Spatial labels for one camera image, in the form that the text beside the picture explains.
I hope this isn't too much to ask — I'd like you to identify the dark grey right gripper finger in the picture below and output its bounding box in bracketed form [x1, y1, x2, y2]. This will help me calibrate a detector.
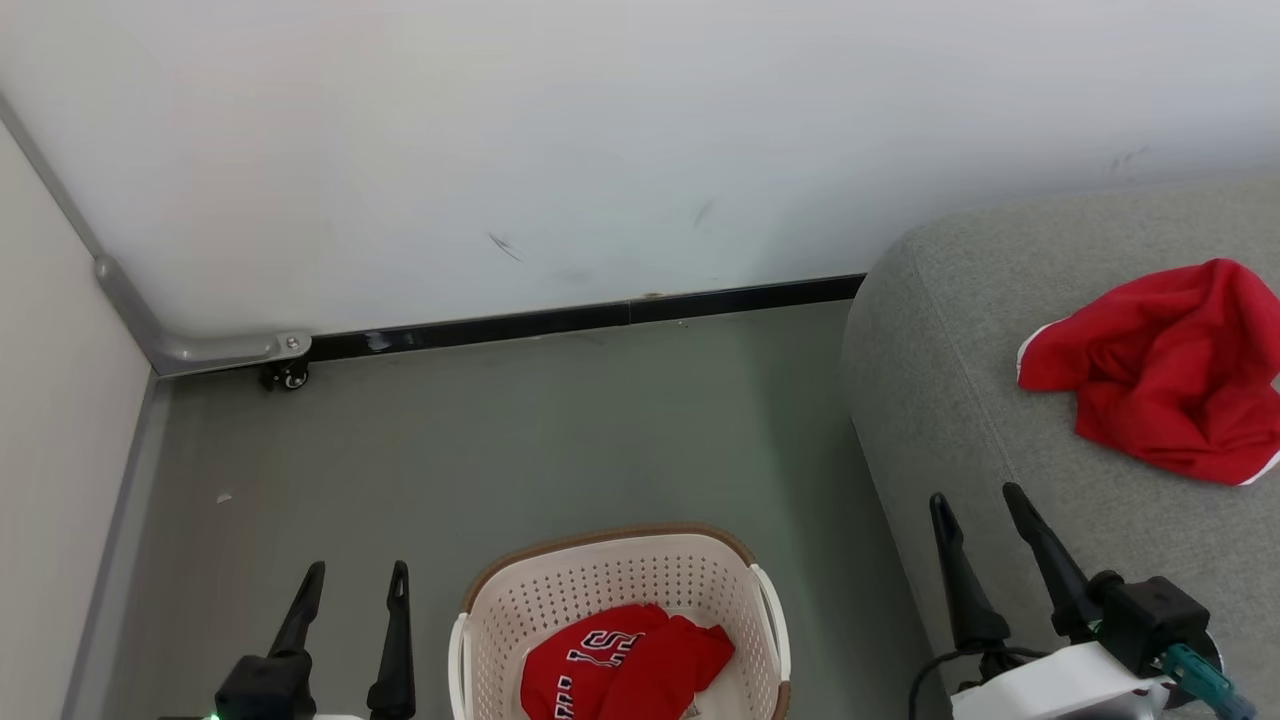
[929, 492, 1012, 651]
[1002, 482, 1103, 643]

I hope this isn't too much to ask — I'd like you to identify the grey skirting strip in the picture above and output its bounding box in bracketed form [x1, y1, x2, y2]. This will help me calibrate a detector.
[62, 372, 173, 720]

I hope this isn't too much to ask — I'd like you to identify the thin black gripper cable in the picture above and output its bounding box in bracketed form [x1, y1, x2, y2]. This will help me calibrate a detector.
[908, 645, 1046, 720]

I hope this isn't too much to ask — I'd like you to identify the teal cable connector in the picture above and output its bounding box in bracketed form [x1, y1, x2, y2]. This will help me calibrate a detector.
[1160, 643, 1259, 720]

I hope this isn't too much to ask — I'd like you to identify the cream perforated laundry basket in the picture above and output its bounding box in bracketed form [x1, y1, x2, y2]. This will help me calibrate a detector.
[448, 522, 793, 720]

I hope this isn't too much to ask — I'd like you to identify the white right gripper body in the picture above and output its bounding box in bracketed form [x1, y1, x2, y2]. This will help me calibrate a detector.
[950, 640, 1181, 720]

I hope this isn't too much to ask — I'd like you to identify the red garment with white trim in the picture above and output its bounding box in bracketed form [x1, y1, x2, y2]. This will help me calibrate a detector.
[1016, 258, 1280, 487]

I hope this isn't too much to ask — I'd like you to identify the red jersey with navy letters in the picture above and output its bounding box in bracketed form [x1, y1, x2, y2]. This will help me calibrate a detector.
[520, 603, 736, 720]

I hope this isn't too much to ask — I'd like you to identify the grey fabric sofa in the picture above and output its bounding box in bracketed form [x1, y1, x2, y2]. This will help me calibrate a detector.
[840, 175, 1280, 720]

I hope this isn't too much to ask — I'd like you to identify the black baseboard strip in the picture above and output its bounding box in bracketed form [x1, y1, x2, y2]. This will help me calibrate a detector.
[308, 273, 867, 363]

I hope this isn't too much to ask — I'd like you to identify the grey metal corner trim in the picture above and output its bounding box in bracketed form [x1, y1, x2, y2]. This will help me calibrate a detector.
[0, 90, 313, 379]

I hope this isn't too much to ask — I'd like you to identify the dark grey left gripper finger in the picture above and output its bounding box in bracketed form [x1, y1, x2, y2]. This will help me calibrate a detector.
[366, 560, 417, 720]
[268, 560, 327, 659]

